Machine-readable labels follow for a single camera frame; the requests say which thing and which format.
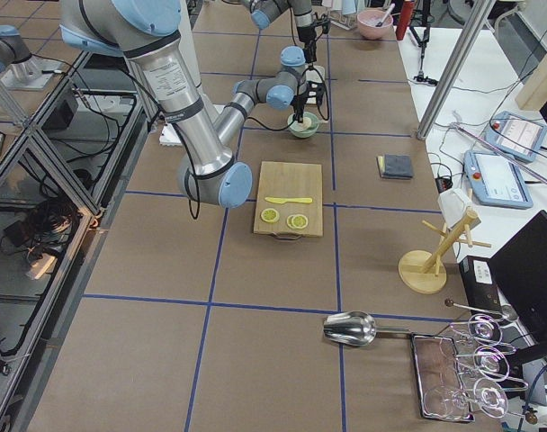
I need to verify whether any lower wine glass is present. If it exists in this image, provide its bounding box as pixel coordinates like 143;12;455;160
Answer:
465;378;508;419

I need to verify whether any red bottle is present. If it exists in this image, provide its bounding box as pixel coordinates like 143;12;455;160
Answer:
395;0;415;41

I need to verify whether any left lemon slice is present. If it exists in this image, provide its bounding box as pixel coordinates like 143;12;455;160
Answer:
260;208;280;224

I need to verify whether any middle wine glass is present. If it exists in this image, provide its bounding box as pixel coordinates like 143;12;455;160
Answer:
438;338;516;382

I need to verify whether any grey folded cloth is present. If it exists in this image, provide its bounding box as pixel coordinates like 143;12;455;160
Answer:
381;154;414;179

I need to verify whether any black rectangular tray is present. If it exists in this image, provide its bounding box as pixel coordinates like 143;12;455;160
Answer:
410;334;475;424

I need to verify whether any pink whisk utensil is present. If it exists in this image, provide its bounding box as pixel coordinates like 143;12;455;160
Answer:
375;3;395;27

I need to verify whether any green ceramic bowl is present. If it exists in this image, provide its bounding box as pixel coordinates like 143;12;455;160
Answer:
287;112;319;139

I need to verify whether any black monitor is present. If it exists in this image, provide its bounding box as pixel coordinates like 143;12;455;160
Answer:
489;211;547;342

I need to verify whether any black tripod stand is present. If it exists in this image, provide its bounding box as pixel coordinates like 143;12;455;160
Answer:
409;0;438;86

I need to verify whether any wooden board leaning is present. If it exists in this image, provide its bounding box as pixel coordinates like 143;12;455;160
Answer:
516;54;547;111

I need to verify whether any white cup on tree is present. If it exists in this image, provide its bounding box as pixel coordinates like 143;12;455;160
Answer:
437;188;472;228

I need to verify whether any blue teach pendant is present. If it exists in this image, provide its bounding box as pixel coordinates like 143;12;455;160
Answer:
485;111;546;163
463;150;534;210

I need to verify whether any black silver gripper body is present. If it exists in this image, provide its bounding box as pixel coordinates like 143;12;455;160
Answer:
294;77;309;113

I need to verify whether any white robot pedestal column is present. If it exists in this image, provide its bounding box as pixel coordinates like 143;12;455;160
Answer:
159;0;224;147

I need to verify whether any white rectangular tray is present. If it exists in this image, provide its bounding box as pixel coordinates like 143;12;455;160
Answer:
306;65;326;105

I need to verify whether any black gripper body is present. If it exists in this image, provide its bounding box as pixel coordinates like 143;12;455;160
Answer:
297;15;317;50

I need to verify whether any aluminium frame post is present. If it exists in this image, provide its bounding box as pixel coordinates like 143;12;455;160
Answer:
417;0;496;140

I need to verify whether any upper blue teach pendant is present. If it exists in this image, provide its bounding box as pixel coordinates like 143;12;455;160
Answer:
485;111;546;163

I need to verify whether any lying wine glass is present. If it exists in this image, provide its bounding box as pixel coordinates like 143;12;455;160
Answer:
423;385;470;421

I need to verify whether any yellow sponge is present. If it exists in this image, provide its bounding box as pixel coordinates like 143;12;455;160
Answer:
376;155;384;176

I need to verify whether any black box with label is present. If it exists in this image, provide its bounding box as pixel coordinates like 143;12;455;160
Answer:
459;256;501;312

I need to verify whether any wire dish rack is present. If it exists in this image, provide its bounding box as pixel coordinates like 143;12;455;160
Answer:
326;0;357;30

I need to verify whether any metal scoop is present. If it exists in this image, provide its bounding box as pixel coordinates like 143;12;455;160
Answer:
323;311;411;347

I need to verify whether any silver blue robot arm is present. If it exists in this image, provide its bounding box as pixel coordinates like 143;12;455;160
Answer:
60;1;315;208
240;0;317;64

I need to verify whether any upper wine glass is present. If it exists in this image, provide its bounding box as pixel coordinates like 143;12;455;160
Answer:
450;313;503;346

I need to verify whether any wooden mug tree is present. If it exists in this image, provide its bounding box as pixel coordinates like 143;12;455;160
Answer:
398;207;491;294

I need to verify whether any pink bowl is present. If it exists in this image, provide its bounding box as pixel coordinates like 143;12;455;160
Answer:
356;9;393;40

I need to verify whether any wooden cutting board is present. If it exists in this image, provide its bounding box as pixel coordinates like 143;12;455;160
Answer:
253;161;324;238

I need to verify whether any metal ladle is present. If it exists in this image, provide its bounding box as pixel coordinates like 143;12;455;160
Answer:
444;298;519;322

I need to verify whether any wire glass rack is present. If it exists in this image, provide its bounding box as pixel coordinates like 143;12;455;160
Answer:
427;313;529;420

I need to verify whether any lower blue teach pendant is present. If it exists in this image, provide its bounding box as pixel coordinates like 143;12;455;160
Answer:
463;150;534;210

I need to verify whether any yellow plastic knife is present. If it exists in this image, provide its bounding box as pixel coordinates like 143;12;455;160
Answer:
265;196;313;204

